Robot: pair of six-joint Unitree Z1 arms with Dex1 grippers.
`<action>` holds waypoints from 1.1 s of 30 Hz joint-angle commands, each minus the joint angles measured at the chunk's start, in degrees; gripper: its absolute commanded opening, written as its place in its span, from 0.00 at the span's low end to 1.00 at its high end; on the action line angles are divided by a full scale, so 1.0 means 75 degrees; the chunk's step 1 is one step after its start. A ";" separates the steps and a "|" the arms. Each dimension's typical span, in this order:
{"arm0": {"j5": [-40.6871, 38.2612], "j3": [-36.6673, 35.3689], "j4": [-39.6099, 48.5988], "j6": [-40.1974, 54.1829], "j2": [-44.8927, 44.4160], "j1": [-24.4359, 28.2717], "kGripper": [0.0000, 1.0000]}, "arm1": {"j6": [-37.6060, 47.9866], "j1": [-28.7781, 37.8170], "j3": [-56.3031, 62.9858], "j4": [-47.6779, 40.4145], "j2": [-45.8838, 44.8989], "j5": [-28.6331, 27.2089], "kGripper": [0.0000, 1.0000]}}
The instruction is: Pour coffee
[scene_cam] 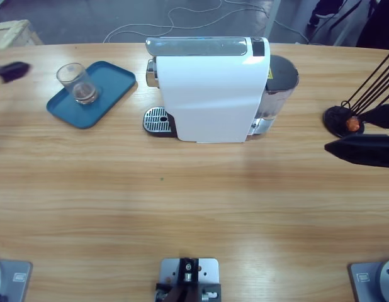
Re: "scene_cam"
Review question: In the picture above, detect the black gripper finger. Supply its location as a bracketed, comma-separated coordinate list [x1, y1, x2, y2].
[0, 60, 32, 84]
[359, 103, 389, 130]
[324, 133, 389, 169]

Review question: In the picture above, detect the clear drinking glass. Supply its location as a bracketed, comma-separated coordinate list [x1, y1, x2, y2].
[55, 62, 99, 106]

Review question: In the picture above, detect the silver coffee machine lever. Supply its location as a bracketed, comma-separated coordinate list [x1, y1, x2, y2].
[145, 36, 249, 57]

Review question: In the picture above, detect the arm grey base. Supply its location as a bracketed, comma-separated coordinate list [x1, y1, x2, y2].
[0, 257, 34, 302]
[347, 258, 389, 302]

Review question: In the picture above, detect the orange coffee capsule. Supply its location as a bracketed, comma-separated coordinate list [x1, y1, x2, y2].
[345, 116, 361, 132]

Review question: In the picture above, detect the white capsule coffee machine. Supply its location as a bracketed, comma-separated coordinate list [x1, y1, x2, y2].
[145, 36, 271, 144]

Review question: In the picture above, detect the wooden crate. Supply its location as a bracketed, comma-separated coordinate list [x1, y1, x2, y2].
[0, 19, 45, 50]

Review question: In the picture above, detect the person in black trousers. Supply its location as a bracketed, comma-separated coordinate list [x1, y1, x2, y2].
[354, 0, 389, 51]

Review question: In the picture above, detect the blue rectangular serving tray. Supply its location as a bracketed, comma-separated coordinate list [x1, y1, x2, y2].
[45, 60, 138, 130]

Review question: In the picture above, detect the water tank with black lid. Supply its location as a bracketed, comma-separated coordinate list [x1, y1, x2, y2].
[259, 54, 300, 122]

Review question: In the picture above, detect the person with dark sneakers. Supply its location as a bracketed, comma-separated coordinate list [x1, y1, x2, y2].
[307, 0, 345, 26]

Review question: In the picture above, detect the black wire capsule holder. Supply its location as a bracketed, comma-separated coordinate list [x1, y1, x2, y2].
[322, 52, 389, 139]

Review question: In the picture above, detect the white metal frame leg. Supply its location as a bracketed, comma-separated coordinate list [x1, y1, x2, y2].
[332, 0, 370, 47]

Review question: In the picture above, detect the white floor cable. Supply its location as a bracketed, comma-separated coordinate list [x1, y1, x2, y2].
[103, 0, 310, 44]

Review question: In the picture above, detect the white metal post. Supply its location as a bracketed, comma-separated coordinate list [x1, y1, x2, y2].
[262, 0, 282, 39]

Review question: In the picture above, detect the centre metal mount plate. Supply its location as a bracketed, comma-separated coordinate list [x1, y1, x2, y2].
[154, 257, 222, 302]

